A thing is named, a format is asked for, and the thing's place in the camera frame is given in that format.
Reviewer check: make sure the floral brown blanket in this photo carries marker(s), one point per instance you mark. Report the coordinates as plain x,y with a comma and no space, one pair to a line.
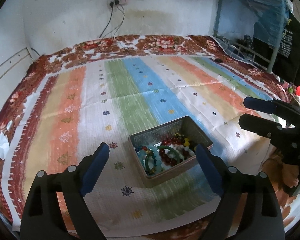
14,92

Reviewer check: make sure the right hand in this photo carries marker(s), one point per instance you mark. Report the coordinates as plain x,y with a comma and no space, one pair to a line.
282,176

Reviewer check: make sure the green jade bangle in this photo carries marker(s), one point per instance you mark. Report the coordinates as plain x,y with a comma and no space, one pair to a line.
159,158

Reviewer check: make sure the blue hanging cloth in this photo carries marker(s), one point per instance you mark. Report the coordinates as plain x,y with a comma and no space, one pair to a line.
236,18

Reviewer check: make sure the silver metal tin box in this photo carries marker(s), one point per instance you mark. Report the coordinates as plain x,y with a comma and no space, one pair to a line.
182,134

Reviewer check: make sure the metal bed frame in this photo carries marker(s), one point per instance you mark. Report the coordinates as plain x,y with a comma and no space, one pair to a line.
244,49

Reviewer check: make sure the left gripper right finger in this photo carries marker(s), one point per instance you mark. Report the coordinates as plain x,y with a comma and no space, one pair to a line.
262,217

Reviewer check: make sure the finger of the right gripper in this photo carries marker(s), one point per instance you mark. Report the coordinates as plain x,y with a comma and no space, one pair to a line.
260,126
266,106

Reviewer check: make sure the white wooden headboard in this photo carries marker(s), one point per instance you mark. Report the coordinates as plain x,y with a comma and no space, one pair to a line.
17,64

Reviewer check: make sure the hanging black shirt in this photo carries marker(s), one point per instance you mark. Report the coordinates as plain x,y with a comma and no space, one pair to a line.
287,63

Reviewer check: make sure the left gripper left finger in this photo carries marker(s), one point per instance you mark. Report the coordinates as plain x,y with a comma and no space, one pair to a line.
42,217

